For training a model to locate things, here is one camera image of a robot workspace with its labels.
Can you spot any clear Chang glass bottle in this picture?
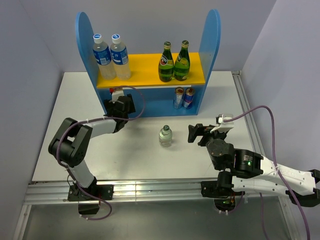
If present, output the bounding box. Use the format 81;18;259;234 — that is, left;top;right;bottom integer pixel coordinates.
159;125;173;148

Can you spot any plastic water bottle blue label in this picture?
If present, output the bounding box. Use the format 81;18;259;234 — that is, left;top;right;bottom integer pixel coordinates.
110;34;131;80

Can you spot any green glass bottle red label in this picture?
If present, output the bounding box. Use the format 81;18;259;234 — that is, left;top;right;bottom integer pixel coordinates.
158;41;174;82

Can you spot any green Perrier glass bottle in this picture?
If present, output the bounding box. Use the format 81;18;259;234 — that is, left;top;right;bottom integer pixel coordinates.
174;40;190;81

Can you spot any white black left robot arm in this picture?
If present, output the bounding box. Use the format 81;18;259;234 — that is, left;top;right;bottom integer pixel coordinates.
48;93;136;200

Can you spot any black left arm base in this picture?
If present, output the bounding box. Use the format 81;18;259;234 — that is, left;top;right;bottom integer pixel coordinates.
67;184;114;221

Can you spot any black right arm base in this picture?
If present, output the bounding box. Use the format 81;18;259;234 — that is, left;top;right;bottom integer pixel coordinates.
200;180;245;216

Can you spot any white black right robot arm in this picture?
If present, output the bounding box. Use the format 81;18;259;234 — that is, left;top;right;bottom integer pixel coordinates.
187;123;320;208

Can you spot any blue and yellow shelf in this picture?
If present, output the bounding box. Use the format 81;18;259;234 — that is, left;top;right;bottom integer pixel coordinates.
75;9;221;118

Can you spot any silver blue energy drink can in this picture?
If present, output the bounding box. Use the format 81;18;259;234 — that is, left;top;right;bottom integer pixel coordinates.
173;86;185;109

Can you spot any blue silver Red Bull can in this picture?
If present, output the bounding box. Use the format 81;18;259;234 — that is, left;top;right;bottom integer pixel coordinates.
183;87;195;109

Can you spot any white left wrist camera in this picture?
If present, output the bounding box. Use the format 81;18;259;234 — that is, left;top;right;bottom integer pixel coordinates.
109;87;125;103

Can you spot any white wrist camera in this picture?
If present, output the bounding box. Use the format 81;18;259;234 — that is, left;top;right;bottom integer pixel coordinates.
210;113;235;133
109;87;125;103

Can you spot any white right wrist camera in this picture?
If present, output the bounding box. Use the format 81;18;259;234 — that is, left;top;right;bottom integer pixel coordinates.
210;113;235;133

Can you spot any aluminium side rail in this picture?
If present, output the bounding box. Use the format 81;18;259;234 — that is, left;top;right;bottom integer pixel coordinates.
231;71;265;155

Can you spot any aluminium front rail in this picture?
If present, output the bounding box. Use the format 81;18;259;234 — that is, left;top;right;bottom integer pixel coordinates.
22;177;217;205

